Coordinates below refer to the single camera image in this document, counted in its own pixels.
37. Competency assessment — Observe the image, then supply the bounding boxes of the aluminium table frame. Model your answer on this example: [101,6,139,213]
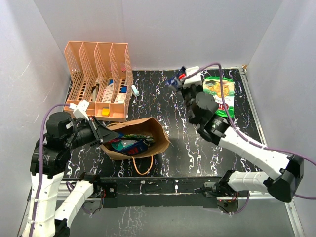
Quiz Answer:
[22,67,304,237]

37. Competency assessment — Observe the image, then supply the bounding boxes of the orange plastic file organizer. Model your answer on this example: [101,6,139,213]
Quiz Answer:
[64,41,134,122]

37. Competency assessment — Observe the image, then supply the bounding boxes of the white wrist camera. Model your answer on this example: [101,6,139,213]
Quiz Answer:
[69,100,89,120]
[183,66,202,89]

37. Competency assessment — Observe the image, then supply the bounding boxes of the brown paper bag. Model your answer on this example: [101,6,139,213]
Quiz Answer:
[100,117,170,175]

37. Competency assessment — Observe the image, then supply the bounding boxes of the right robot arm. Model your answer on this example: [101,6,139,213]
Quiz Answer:
[168,79,304,203]

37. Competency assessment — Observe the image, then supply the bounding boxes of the white label cards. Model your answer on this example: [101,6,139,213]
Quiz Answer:
[101,79,127,104]

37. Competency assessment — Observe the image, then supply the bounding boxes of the green Chuba chips bag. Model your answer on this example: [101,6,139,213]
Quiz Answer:
[203,77,235,119]

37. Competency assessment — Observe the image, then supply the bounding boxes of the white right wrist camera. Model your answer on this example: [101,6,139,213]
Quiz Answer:
[183,66,202,89]

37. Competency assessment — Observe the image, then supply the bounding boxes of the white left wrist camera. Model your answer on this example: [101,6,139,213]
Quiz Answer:
[69,100,89,120]

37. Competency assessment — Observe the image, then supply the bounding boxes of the small white blue stapler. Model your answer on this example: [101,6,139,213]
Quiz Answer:
[131,85,139,97]

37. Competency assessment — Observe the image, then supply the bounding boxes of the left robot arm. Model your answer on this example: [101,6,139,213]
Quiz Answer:
[22,112,119,237]

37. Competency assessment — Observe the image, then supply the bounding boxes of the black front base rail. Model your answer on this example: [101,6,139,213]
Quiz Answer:
[99,177,219,208]

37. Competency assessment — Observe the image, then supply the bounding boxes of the blue snack packet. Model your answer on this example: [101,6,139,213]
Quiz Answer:
[165,66,186,90]

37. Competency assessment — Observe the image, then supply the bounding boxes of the yellow sticky note block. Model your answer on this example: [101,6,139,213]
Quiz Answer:
[101,107,110,116]

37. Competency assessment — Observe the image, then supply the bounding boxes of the snack packets inside bag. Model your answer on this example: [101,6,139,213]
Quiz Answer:
[105,134,155,156]

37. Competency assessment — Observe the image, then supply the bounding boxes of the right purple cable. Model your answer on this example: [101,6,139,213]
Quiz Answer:
[195,62,316,200]

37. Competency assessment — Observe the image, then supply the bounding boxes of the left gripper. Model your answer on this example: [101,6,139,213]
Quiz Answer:
[65,114,119,149]

